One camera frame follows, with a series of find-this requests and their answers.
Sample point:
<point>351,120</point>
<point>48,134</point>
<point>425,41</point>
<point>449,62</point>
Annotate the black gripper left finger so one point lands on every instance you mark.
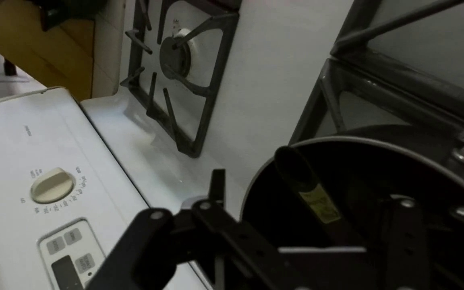
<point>152,247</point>

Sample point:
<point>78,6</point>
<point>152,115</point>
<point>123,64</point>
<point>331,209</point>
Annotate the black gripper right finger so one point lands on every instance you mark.
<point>407,242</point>

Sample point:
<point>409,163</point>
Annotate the black cooking pot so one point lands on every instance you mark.
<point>372,171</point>

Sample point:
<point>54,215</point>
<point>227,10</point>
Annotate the stove clock display panel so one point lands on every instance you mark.
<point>72,258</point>

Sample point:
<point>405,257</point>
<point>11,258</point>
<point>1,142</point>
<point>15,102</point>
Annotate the black cast iron stove grate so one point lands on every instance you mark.
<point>194,147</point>
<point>404,86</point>

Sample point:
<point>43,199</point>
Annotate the cream stove timer dial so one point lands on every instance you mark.
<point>53,186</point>

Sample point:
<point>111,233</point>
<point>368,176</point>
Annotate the white gas stove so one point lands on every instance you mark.
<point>275,81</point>

